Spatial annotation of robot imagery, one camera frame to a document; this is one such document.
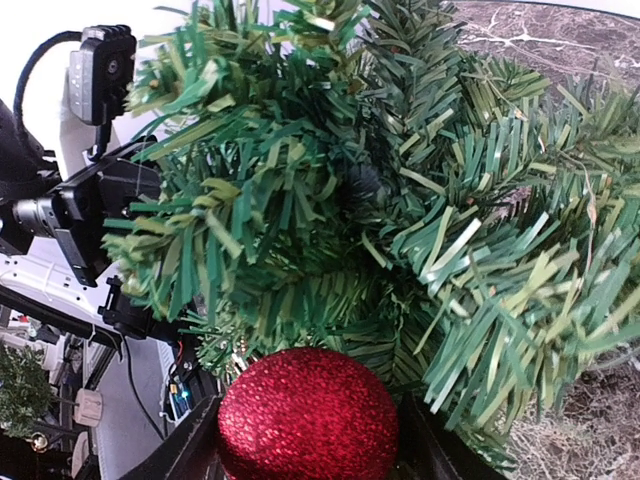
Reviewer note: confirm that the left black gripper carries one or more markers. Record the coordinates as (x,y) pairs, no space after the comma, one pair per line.
(53,265)

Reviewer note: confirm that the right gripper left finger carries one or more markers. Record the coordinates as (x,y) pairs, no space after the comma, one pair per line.
(190,451)

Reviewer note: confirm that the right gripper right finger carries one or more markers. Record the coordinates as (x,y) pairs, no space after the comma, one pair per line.
(428,451)

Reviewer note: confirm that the red ball ornament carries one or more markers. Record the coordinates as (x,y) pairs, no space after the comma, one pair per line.
(307,413)

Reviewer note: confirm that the small green christmas tree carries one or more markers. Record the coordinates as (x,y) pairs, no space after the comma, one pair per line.
(346,177)

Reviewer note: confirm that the background decorated christmas tree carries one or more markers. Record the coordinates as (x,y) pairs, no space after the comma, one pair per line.
(25,395)

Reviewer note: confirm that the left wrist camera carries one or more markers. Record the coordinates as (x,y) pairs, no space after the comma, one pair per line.
(99,73)

